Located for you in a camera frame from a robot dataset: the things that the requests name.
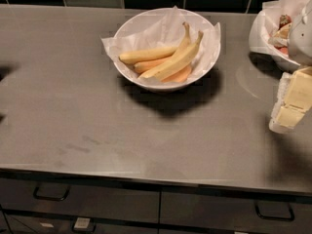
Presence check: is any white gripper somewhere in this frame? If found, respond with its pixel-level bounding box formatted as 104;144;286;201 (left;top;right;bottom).
284;0;312;111

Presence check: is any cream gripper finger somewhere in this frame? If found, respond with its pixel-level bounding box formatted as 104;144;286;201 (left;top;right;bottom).
269;102;305;134

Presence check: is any food pieces right bowl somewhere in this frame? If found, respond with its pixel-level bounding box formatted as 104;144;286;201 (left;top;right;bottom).
268;15;293;55

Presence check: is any white bowl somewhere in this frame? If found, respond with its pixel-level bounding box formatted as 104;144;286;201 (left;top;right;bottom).
112;7;221;93
249;9;299;73

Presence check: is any paper liner right bowl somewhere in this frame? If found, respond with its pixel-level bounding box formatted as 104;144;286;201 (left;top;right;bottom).
252;0;312;66

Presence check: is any upper left yellow banana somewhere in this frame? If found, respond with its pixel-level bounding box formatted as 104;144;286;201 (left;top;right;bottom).
119;22;191;64

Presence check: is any right cabinet drawer front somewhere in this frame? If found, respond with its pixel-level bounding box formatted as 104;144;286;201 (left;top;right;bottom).
160;192;312;234

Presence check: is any cabinet drawer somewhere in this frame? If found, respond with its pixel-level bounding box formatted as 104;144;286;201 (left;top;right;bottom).
0;178;159;223
160;192;312;234

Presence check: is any orange carrot front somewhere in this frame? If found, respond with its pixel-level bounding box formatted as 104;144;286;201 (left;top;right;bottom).
163;64;192;83

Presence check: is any orange carrot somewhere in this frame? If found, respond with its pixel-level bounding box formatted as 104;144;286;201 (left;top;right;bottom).
134;58;169;74
163;64;192;83

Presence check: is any white paper liner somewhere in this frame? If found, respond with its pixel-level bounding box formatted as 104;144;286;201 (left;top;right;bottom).
100;5;222;86

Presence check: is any orange carrot left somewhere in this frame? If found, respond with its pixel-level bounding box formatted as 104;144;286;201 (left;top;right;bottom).
134;58;169;74

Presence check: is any left cabinet drawer front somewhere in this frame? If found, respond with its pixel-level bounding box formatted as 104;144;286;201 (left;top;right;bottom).
0;178;159;223

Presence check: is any right drawer handle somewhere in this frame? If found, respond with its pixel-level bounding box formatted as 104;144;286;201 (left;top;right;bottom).
254;202;295;222

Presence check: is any drawer handle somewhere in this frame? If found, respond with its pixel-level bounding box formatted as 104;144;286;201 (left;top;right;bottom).
32;186;70;202
254;202;295;222
71;217;97;234

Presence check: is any left drawer handle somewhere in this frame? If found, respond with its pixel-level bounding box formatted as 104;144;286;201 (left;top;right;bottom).
32;186;70;202

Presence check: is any lower drawer handle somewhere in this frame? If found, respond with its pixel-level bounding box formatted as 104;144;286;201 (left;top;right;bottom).
71;217;97;234

